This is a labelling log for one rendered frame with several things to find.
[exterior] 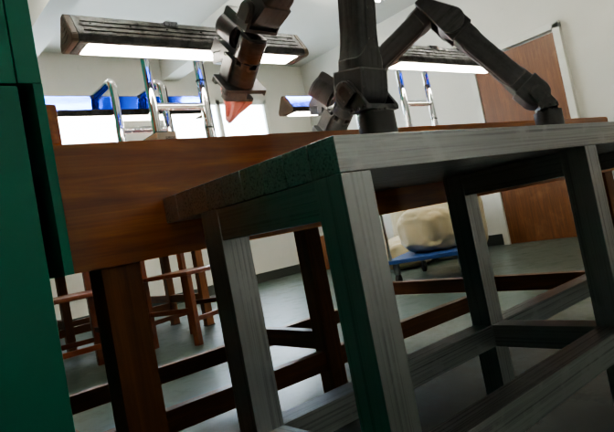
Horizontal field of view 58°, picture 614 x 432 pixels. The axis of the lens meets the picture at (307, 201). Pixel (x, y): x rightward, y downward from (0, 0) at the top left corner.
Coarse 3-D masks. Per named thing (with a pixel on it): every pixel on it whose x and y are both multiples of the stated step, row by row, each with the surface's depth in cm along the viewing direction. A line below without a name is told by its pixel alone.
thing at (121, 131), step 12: (108, 84) 161; (156, 84) 170; (96, 96) 170; (144, 96) 180; (120, 108) 161; (120, 120) 160; (168, 120) 169; (120, 132) 159; (132, 132) 162; (144, 132) 165
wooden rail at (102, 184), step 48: (96, 144) 82; (144, 144) 87; (192, 144) 92; (240, 144) 98; (288, 144) 104; (96, 192) 81; (144, 192) 86; (384, 192) 118; (432, 192) 128; (96, 240) 80; (144, 240) 84; (192, 240) 89
